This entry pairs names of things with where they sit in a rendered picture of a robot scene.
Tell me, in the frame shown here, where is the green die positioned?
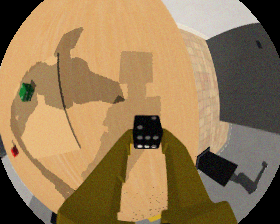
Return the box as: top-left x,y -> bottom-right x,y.
19,83 -> 34,102

